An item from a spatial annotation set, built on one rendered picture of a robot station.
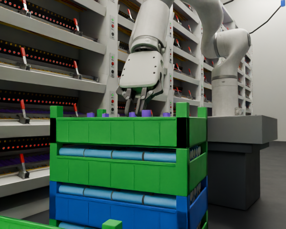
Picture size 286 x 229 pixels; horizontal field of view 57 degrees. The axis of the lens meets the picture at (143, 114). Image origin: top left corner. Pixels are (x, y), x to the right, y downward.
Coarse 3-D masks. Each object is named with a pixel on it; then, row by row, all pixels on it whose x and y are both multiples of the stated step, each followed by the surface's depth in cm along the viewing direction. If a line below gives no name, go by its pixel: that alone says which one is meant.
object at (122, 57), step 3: (120, 51) 147; (120, 54) 147; (123, 54) 150; (126, 54) 152; (120, 57) 148; (123, 57) 150; (126, 57) 152; (120, 60) 168; (123, 60) 151; (165, 63) 196; (168, 63) 195; (165, 66) 196; (165, 69) 193; (165, 72) 195
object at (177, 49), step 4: (176, 40) 220; (176, 44) 249; (176, 48) 210; (180, 48) 219; (188, 48) 242; (176, 52) 212; (180, 52) 218; (184, 52) 224; (176, 56) 240; (180, 56) 245; (184, 56) 226; (188, 56) 233; (192, 56) 240; (196, 56) 257; (200, 56) 255; (184, 60) 256; (192, 60) 242; (196, 60) 249
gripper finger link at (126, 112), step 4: (124, 92) 64; (124, 96) 64; (128, 100) 61; (132, 100) 63; (128, 104) 61; (132, 104) 62; (128, 108) 61; (132, 108) 62; (124, 112) 62; (128, 112) 60; (128, 116) 61
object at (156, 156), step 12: (84, 144) 66; (84, 156) 54; (96, 156) 53; (108, 156) 52; (120, 156) 51; (132, 156) 50; (144, 156) 49; (156, 156) 48; (168, 156) 47; (192, 156) 53
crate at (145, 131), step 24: (72, 120) 54; (96, 120) 52; (120, 120) 50; (144, 120) 48; (168, 120) 46; (192, 120) 49; (96, 144) 52; (120, 144) 50; (144, 144) 48; (168, 144) 46; (192, 144) 49
